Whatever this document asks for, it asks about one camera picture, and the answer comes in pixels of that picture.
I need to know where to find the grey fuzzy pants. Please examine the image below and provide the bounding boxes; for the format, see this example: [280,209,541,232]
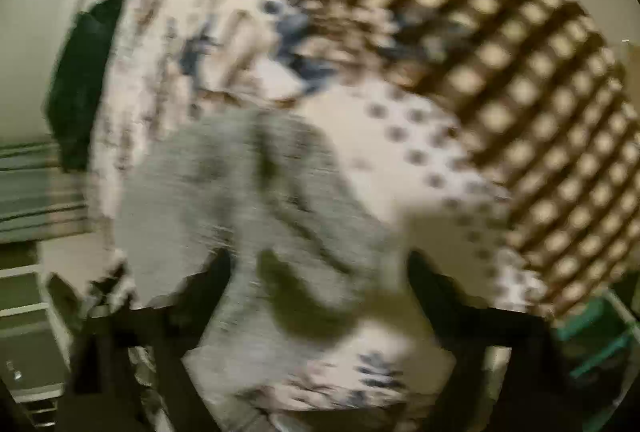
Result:
[114,108,390,431]

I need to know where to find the dark green folded garment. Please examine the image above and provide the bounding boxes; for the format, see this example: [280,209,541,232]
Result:
[44,0,125,172]

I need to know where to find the floral white bed blanket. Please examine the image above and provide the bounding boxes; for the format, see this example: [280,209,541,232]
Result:
[90,0,538,410]

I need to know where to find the brown checkered bed sheet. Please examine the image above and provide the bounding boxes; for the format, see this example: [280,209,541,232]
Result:
[347,0,639,318]

